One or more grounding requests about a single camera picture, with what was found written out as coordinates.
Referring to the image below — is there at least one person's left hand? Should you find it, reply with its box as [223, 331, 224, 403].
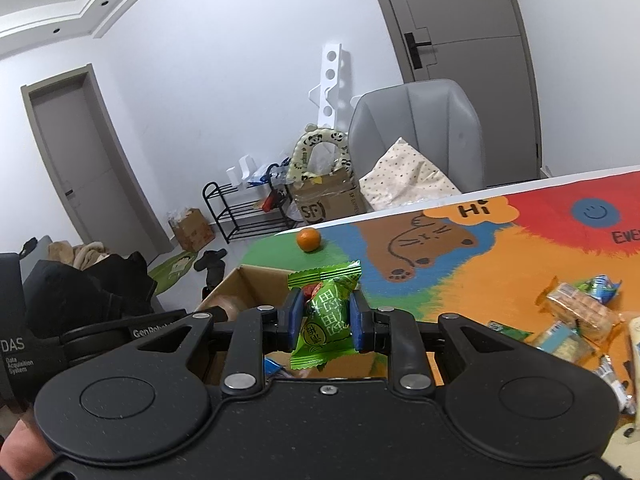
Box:
[0, 407, 56, 480]

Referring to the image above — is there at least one colourful cartoon table mat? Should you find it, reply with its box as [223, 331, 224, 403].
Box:
[240, 165, 640, 480]

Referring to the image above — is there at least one green floor mat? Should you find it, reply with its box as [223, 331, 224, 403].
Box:
[149, 250, 199, 294]

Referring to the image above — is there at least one blue and green snack packet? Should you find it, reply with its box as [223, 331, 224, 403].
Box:
[575, 275, 623, 306]

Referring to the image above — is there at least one silver snack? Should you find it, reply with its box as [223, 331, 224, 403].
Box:
[594, 355, 637, 417]

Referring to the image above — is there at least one white plastic holder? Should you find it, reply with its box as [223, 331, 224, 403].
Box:
[226, 155, 259, 189]

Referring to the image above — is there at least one dark cloth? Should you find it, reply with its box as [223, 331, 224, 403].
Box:
[24, 252, 159, 342]

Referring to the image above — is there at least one bright green snack packet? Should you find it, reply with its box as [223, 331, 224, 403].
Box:
[287, 260, 363, 372]

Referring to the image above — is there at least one black shoe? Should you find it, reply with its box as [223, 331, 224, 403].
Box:
[201, 267, 227, 302]
[194, 249, 229, 272]

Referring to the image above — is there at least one dotted cream pillow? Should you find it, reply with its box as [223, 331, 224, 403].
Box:
[359, 137, 463, 212]

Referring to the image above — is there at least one small cardboard box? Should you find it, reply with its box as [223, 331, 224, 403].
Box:
[169, 207, 217, 254]

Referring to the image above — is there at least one panda print padded ring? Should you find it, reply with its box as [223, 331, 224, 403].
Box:
[286, 124, 353, 186]

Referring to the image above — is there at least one black door handle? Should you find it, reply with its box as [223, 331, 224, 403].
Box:
[404, 32, 434, 70]

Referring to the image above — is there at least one grey interior door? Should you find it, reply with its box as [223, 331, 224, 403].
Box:
[364, 0, 544, 182]
[21, 64, 169, 262]

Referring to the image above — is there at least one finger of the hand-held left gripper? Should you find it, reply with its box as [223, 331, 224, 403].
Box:
[61, 310, 202, 362]

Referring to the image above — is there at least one pale blue cracker packet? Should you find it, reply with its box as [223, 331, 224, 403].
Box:
[531, 320, 597, 364]

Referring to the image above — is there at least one tangerine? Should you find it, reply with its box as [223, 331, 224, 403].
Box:
[296, 227, 321, 253]

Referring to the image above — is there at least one grey chair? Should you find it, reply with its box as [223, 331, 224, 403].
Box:
[347, 79, 487, 211]

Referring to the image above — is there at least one white perforated board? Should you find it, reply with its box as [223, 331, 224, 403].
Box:
[306, 44, 354, 129]

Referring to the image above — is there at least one orange-ended cracker packet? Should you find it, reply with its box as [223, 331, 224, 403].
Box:
[537, 282, 623, 346]

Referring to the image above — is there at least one dark green snack packet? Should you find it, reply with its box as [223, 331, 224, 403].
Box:
[487, 320, 534, 344]

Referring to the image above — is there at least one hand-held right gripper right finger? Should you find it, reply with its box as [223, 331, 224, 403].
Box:
[348, 289, 523, 396]

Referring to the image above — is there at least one blue and white bag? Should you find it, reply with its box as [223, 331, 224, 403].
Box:
[247, 164, 282, 187]

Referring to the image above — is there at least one brown shipping box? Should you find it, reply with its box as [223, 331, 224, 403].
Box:
[289, 169, 372, 227]

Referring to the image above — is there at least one beige blanket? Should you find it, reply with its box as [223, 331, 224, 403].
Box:
[47, 241, 109, 269]

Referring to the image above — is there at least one black shoe rack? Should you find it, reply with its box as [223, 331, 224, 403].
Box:
[202, 180, 297, 244]

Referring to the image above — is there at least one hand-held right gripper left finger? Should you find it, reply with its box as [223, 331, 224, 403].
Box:
[125, 289, 307, 396]

